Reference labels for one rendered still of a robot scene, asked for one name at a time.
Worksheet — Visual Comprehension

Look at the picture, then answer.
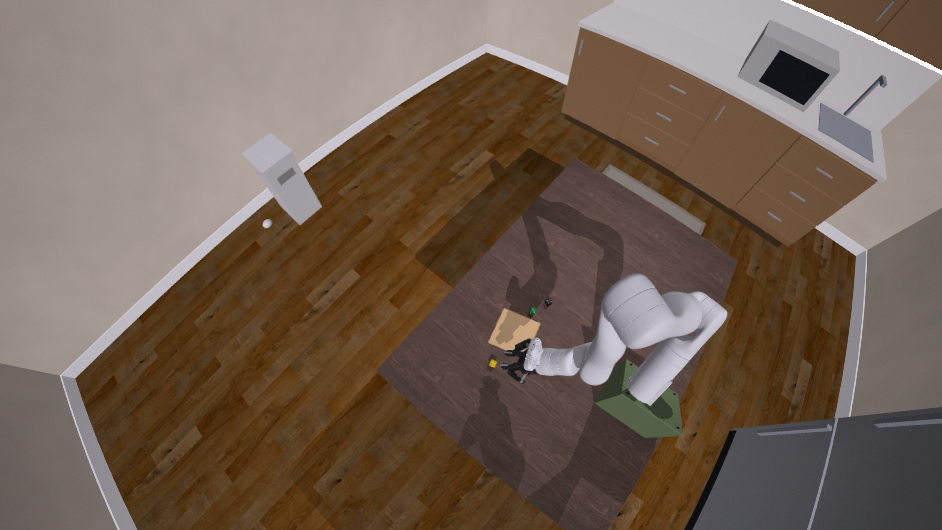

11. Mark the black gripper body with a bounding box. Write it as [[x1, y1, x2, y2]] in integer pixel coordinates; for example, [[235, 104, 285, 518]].
[[518, 348, 540, 375]]

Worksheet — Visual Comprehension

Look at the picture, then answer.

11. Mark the beige square mat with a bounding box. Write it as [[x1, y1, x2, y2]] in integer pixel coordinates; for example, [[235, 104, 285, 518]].
[[488, 308, 540, 350]]

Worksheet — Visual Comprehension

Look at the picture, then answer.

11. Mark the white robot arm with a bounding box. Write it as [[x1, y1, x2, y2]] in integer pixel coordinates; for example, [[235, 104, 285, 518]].
[[524, 274, 727, 406]]

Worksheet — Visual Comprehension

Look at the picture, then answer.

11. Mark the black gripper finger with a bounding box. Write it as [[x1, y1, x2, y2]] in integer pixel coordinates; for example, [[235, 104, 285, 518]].
[[503, 338, 531, 357], [500, 361, 528, 384]]

